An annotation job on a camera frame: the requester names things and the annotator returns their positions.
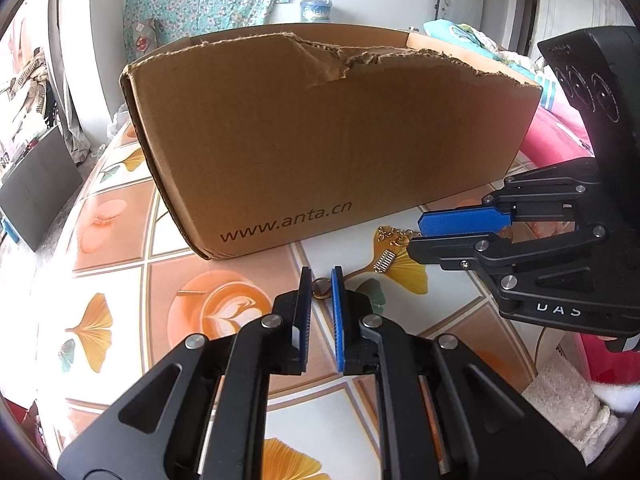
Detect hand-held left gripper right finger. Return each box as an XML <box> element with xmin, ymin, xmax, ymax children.
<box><xmin>331</xmin><ymin>267</ymin><xmax>586</xmax><ymax>480</ymax></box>

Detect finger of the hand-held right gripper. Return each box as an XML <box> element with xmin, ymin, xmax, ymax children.
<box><xmin>417</xmin><ymin>157</ymin><xmax>601</xmax><ymax>237</ymax></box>
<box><xmin>407</xmin><ymin>227</ymin><xmax>608</xmax><ymax>291</ymax></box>

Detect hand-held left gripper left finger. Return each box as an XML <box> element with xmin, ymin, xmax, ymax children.
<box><xmin>57</xmin><ymin>267</ymin><xmax>314</xmax><ymax>480</ymax></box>

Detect gold keychain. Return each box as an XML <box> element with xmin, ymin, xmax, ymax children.
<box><xmin>372</xmin><ymin>225</ymin><xmax>423</xmax><ymax>273</ymax></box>

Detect brown cardboard box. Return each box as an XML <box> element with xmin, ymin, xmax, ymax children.
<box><xmin>120</xmin><ymin>22</ymin><xmax>543</xmax><ymax>261</ymax></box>

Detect pink floral blanket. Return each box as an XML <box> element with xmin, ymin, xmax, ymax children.
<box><xmin>520</xmin><ymin>105</ymin><xmax>640</xmax><ymax>386</ymax></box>

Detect ginkgo print tablecloth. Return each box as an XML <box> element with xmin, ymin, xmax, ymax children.
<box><xmin>30</xmin><ymin>125</ymin><xmax>601</xmax><ymax>480</ymax></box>

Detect white fluffy cloth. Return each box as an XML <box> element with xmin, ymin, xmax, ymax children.
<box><xmin>520</xmin><ymin>345</ymin><xmax>626</xmax><ymax>461</ymax></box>

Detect blue cartoon quilt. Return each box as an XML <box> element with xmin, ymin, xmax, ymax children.
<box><xmin>422</xmin><ymin>19</ymin><xmax>556</xmax><ymax>108</ymax></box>

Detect white door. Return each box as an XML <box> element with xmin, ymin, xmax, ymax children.
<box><xmin>480</xmin><ymin>0</ymin><xmax>601</xmax><ymax>61</ymax></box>

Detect blue water jug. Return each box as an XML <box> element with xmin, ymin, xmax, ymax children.
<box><xmin>300</xmin><ymin>0</ymin><xmax>333</xmax><ymax>23</ymax></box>

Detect black flat panel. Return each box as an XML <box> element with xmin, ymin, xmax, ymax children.
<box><xmin>0</xmin><ymin>125</ymin><xmax>83</xmax><ymax>252</ymax></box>

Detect teal floral cloth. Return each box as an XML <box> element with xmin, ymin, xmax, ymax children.
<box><xmin>122</xmin><ymin>0</ymin><xmax>291</xmax><ymax>61</ymax></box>

